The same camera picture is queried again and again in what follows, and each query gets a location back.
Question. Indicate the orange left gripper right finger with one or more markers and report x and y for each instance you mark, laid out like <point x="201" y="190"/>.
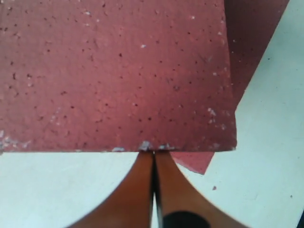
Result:
<point x="179" y="204"/>

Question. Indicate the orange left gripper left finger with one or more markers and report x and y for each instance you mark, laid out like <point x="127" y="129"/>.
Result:
<point x="130" y="204"/>

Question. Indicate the front large red brick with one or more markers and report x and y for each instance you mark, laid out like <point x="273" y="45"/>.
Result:
<point x="249" y="42"/>

